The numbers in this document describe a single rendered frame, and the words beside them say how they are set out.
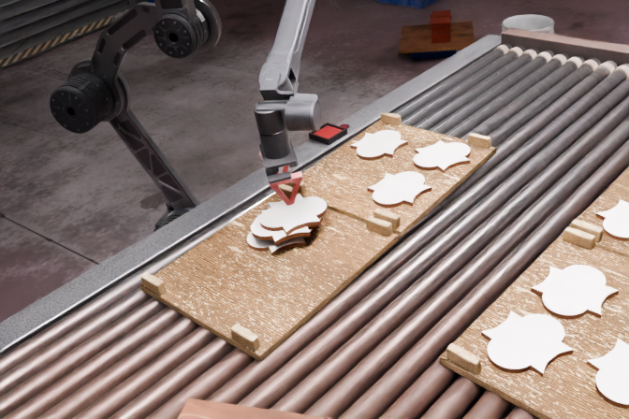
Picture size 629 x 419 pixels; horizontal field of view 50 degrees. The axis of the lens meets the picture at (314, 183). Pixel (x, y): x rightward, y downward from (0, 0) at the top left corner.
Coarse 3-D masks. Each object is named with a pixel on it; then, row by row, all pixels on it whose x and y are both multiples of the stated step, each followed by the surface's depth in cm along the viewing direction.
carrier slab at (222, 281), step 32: (352, 224) 146; (192, 256) 143; (224, 256) 142; (256, 256) 140; (288, 256) 139; (320, 256) 138; (352, 256) 136; (192, 288) 134; (224, 288) 133; (256, 288) 132; (288, 288) 130; (320, 288) 129; (192, 320) 128; (224, 320) 125; (256, 320) 124; (288, 320) 123; (256, 352) 117
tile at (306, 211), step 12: (276, 204) 146; (300, 204) 145; (312, 204) 144; (324, 204) 144; (264, 216) 143; (276, 216) 142; (288, 216) 142; (300, 216) 141; (312, 216) 140; (264, 228) 141; (276, 228) 139; (288, 228) 138
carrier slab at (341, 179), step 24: (408, 144) 173; (432, 144) 171; (312, 168) 169; (336, 168) 167; (360, 168) 166; (384, 168) 164; (408, 168) 163; (456, 168) 160; (312, 192) 159; (336, 192) 158; (360, 192) 156; (432, 192) 153; (360, 216) 148; (408, 216) 146
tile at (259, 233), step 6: (264, 210) 147; (258, 222) 143; (252, 228) 141; (258, 228) 141; (300, 228) 139; (306, 228) 139; (252, 234) 141; (258, 234) 139; (264, 234) 139; (270, 234) 139; (276, 234) 139; (282, 234) 138; (294, 234) 138; (300, 234) 138; (306, 234) 138; (276, 240) 137; (282, 240) 138
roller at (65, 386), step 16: (528, 64) 210; (544, 64) 213; (512, 80) 203; (480, 96) 195; (496, 96) 197; (464, 112) 189; (432, 128) 182; (448, 128) 184; (160, 320) 130; (176, 320) 132; (128, 336) 127; (144, 336) 128; (112, 352) 124; (128, 352) 125; (80, 368) 121; (96, 368) 122; (64, 384) 119; (80, 384) 120; (32, 400) 116; (48, 400) 116; (16, 416) 114; (32, 416) 115
